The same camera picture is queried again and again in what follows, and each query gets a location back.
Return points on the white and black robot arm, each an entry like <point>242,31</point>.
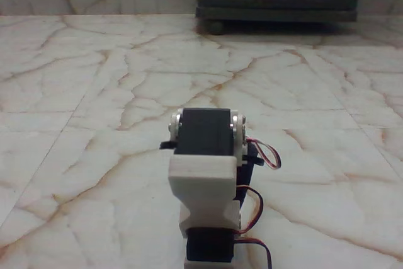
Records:
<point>204,130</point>

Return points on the dark round cabinet caster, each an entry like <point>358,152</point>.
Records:
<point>215,27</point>

